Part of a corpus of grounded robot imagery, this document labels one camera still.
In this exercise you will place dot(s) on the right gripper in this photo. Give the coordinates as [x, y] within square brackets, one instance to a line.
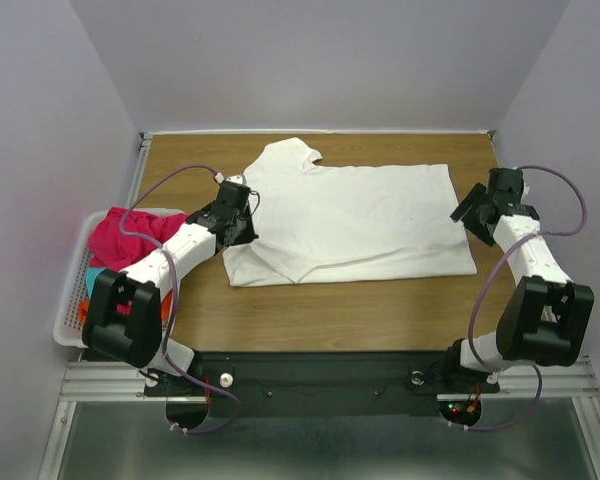
[480, 231]

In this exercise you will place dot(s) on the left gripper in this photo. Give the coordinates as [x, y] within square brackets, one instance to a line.
[249, 236]

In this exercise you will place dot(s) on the white t shirt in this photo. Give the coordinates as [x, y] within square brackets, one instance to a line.
[319, 224]

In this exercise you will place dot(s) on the pink t shirt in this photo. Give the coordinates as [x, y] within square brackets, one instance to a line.
[112, 249]

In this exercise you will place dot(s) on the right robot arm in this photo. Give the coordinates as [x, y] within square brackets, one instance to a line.
[545, 320]

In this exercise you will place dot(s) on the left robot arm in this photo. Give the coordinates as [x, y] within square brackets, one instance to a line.
[124, 320]

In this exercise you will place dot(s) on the cyan t shirt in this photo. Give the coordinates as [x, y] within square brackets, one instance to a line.
[91, 275]

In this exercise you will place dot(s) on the orange t shirt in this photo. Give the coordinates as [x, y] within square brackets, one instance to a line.
[165, 310]

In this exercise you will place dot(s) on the white plastic laundry basket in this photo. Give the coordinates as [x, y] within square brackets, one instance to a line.
[68, 327]

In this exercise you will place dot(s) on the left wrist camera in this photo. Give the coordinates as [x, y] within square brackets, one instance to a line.
[219, 178]

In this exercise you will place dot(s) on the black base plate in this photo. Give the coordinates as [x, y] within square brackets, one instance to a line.
[320, 384]

